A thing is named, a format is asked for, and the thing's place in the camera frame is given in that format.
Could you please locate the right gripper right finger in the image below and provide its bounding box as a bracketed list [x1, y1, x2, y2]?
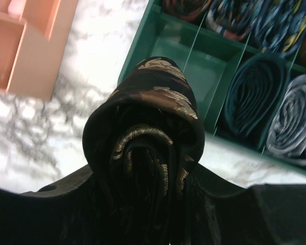
[186, 165, 306, 244]

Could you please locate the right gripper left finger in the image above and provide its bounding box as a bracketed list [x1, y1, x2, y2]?
[0, 165, 111, 244]

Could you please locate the black floral necktie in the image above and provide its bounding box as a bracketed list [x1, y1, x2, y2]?
[82, 57, 204, 244]

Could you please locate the green compartment tray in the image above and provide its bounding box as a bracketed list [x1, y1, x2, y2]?
[119, 1, 306, 180]

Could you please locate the grey blue rolled tie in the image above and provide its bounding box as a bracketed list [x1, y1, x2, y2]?
[266, 74, 306, 167]

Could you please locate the dark teal rolled tie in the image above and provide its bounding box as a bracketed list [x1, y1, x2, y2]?
[222, 54, 290, 151]

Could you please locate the orange plastic file organizer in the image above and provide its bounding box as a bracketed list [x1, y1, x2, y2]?
[0, 1, 78, 100]

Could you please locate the blue patterned rolled tie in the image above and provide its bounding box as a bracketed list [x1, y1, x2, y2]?
[206, 1, 306, 58]

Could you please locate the red patterned rolled tie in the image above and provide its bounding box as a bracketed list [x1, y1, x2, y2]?
[161, 0, 213, 25]

